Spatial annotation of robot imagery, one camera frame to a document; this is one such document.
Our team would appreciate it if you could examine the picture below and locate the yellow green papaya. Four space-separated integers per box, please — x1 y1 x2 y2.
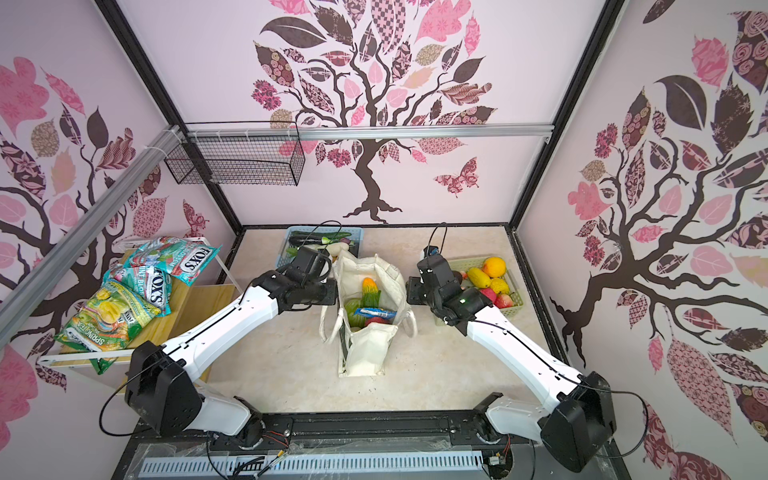
361 277 381 308

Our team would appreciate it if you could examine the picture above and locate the red bell pepper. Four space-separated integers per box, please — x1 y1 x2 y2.
365 317 391 327

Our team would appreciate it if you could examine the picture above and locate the blue M&M's candy bag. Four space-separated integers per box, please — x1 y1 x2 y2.
355 307 397 320

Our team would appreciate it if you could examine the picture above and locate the cream canvas grocery bag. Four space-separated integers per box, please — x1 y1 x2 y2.
319 251 418 377

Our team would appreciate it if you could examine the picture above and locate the green cabbage head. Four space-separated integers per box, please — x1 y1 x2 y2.
344 298 366 328

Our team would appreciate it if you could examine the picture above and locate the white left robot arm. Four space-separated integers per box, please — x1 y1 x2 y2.
124 247 337 449

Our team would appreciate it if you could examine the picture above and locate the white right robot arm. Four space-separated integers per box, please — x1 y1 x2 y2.
407 247 617 473

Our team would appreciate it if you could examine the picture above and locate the Fox's candy bag upper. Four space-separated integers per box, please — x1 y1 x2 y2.
126 236 219 286

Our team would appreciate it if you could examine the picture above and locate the fox's candy bag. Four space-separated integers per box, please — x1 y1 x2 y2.
103 265 172 315
126 236 219 286

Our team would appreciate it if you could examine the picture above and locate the Fox's candy bag lower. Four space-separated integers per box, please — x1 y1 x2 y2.
103 265 172 315

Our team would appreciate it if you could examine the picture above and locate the green yellow snack bag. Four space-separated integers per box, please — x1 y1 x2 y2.
54 280 161 352

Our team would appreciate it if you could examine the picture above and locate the light green perforated basket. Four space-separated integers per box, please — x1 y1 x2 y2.
447 256 524 321

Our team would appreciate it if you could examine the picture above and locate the dark purple eggplant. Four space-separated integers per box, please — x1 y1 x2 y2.
288 236 329 248

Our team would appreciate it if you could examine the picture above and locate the pink dragon fruit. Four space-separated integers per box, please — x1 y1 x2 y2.
480 288 497 304

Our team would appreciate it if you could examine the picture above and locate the pale green napa cabbage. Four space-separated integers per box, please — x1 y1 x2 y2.
325 242 350 257

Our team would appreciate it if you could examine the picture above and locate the orange fruit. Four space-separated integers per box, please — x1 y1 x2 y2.
482 257 507 279

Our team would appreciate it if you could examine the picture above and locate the yellow lemon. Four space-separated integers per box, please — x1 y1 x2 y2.
489 278 511 295

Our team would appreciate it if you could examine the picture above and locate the green cucumber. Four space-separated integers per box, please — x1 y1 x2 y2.
310 231 352 243

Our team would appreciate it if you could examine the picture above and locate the red apple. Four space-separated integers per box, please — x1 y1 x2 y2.
495 293 516 309

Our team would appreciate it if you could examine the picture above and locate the light blue perforated basket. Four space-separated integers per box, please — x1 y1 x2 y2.
276 222 364 267

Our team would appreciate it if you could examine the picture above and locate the wooden side shelf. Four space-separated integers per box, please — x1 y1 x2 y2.
38 236 243 387

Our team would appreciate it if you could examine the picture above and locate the black wire wall basket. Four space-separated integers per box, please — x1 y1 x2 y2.
165 120 306 186

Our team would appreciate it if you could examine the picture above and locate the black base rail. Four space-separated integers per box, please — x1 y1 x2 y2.
206 407 607 457

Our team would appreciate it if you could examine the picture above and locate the white slotted cable duct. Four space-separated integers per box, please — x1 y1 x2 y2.
132 451 486 479

